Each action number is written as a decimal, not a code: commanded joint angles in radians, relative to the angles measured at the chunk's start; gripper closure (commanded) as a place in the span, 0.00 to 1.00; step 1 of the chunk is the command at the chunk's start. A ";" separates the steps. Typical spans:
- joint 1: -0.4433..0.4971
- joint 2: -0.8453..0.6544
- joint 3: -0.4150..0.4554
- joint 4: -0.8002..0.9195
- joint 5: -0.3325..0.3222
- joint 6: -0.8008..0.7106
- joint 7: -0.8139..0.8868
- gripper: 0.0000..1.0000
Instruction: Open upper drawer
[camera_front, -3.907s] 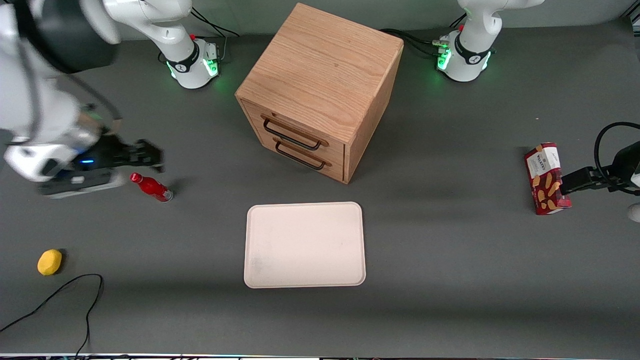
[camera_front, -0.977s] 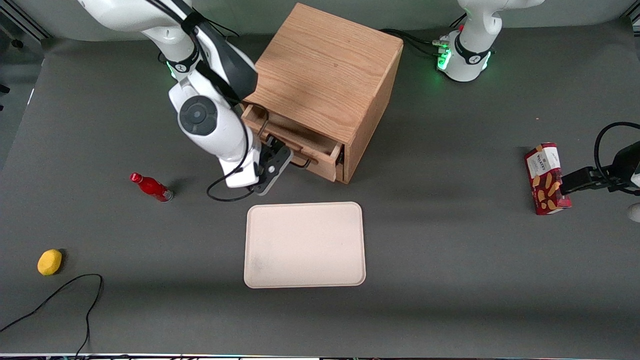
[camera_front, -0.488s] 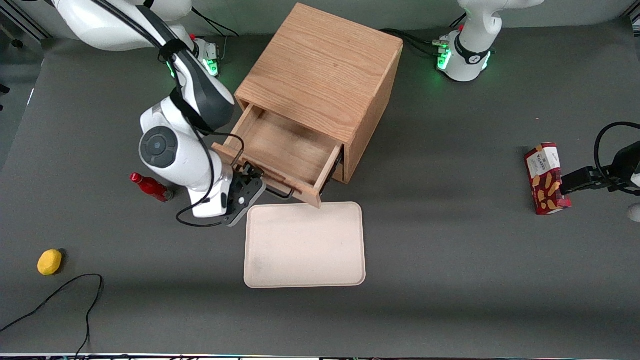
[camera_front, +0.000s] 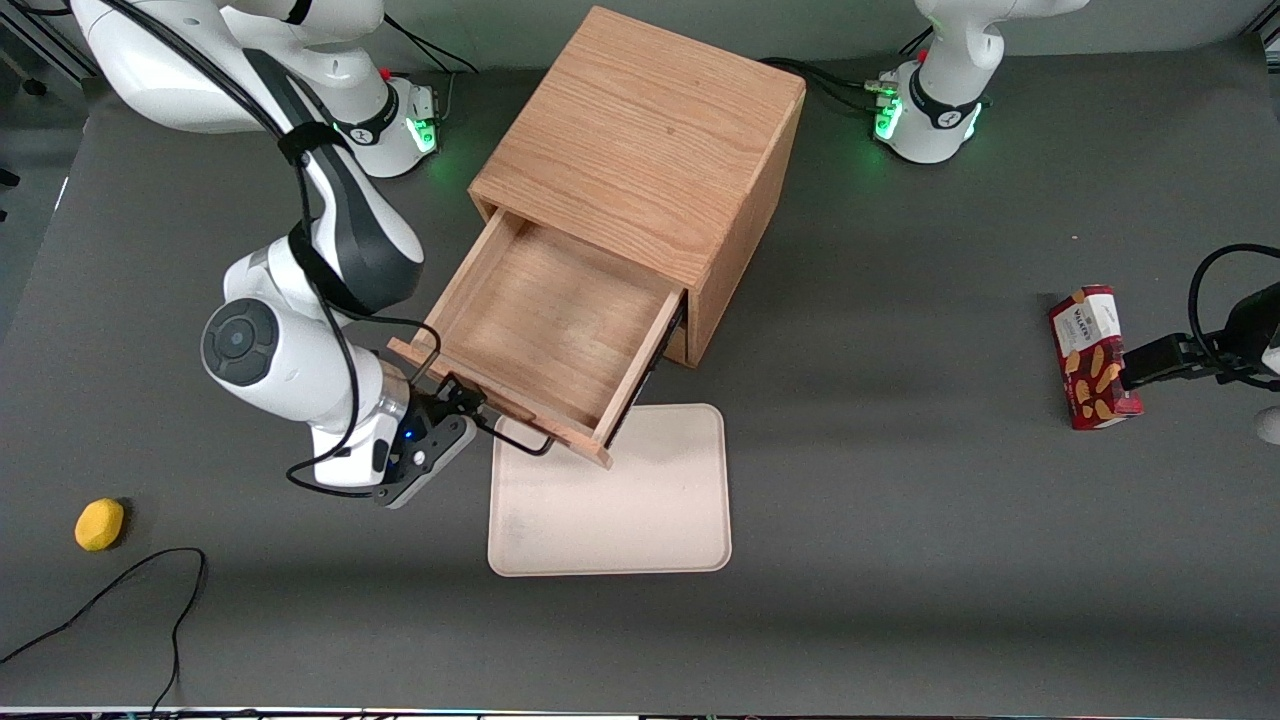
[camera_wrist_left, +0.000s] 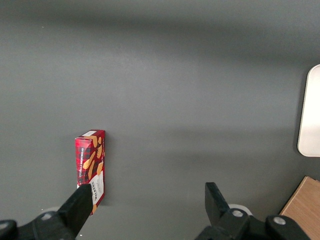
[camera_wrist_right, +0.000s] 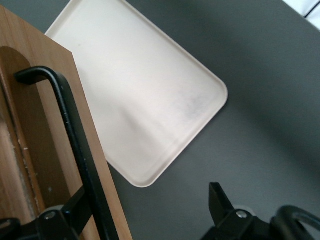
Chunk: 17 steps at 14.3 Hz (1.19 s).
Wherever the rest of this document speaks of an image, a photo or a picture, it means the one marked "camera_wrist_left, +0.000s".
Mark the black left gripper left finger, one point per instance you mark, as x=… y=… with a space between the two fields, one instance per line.
x=75 y=207

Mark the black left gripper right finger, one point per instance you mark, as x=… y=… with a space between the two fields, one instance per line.
x=216 y=202

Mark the red tartan shortbread box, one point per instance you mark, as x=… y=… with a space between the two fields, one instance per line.
x=90 y=160

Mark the cream plastic tray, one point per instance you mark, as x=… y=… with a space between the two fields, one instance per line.
x=311 y=112

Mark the wooden drawer cabinet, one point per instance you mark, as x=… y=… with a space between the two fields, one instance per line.
x=305 y=210

